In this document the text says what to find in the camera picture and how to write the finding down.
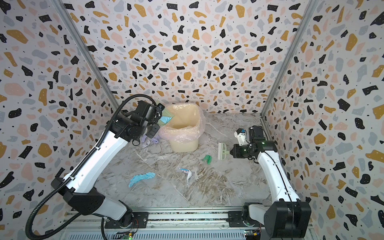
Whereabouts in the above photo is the teal paper scrap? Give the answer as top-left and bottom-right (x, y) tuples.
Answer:
(129, 172), (156, 188)

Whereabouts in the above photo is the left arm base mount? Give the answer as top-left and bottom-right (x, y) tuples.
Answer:
(105, 212), (149, 230)

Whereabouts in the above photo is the purple white paper scrap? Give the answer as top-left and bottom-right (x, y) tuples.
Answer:
(141, 136), (151, 148)

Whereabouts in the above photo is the cream trash bin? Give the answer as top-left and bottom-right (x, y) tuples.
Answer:
(163, 103), (201, 154)

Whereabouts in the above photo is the left aluminium corner post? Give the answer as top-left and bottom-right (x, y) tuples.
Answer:
(52, 1), (119, 111)

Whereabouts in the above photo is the green hand brush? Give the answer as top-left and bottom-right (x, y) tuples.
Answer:
(218, 143), (230, 161)

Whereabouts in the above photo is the right aluminium corner post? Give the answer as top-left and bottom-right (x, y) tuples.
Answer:
(260, 0), (319, 118)

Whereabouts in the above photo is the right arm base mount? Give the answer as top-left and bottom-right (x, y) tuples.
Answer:
(227, 211), (248, 228)

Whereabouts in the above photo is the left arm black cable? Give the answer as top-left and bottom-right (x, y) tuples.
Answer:
(25, 93), (158, 240)

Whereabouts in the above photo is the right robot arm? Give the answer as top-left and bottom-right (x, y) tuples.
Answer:
(228, 126), (312, 239)

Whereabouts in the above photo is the aluminium corner post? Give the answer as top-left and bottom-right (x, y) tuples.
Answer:
(260, 0), (319, 118)
(52, 1), (119, 111)

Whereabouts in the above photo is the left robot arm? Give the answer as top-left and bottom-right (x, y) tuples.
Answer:
(52, 101), (165, 228)

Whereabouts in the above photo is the green plastic dustpan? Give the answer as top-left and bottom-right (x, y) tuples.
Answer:
(162, 109), (175, 118)

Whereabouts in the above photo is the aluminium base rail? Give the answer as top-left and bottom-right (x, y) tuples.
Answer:
(56, 207), (269, 240)

